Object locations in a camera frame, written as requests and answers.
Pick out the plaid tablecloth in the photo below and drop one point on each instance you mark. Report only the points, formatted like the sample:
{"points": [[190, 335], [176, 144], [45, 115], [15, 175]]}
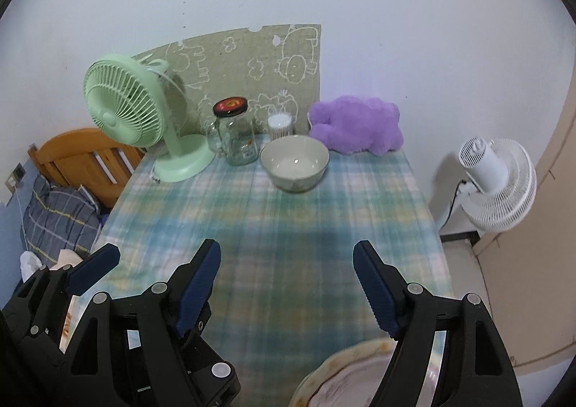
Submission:
{"points": [[279, 245]]}

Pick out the purple plush toy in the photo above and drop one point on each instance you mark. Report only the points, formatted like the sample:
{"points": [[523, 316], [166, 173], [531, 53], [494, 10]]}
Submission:
{"points": [[355, 123]]}

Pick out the green desk fan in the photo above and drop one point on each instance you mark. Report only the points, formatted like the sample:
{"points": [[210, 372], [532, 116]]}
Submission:
{"points": [[117, 105]]}

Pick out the cotton swab container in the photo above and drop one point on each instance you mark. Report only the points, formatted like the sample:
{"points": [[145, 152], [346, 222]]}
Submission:
{"points": [[281, 123]]}

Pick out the beige door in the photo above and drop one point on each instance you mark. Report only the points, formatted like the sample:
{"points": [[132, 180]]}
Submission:
{"points": [[549, 231]]}

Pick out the white cloth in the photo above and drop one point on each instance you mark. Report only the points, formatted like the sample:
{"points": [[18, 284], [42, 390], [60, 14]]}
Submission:
{"points": [[31, 261]]}

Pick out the glass jar with dark lid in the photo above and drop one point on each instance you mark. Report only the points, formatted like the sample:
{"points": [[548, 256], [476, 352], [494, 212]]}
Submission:
{"points": [[236, 137]]}

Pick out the blue plaid pillow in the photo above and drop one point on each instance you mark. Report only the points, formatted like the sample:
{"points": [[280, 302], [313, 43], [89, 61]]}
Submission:
{"points": [[58, 213]]}

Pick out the yellow flower large plate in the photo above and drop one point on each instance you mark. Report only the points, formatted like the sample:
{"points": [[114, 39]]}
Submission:
{"points": [[310, 384]]}

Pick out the white fan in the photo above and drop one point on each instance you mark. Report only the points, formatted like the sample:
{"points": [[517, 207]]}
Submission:
{"points": [[499, 191]]}

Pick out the small scalloped floral plate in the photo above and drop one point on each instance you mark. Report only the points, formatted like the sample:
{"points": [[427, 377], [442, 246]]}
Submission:
{"points": [[351, 389]]}

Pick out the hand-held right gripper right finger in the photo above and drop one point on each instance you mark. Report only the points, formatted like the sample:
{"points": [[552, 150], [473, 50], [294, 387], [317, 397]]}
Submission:
{"points": [[374, 290]]}

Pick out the small clear glass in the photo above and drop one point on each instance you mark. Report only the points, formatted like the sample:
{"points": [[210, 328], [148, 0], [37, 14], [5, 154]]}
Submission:
{"points": [[213, 137]]}

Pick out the grey wall socket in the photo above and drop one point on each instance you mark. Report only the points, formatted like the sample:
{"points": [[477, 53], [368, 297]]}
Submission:
{"points": [[19, 170], [10, 185]]}

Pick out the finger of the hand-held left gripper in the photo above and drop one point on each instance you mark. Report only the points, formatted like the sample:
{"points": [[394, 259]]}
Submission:
{"points": [[211, 362], [94, 271]]}

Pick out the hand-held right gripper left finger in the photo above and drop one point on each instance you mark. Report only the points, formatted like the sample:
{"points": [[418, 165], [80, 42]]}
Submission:
{"points": [[198, 290]]}

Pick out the floral ceramic bowl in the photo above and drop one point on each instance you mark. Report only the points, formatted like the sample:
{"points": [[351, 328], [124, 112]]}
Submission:
{"points": [[294, 164]]}

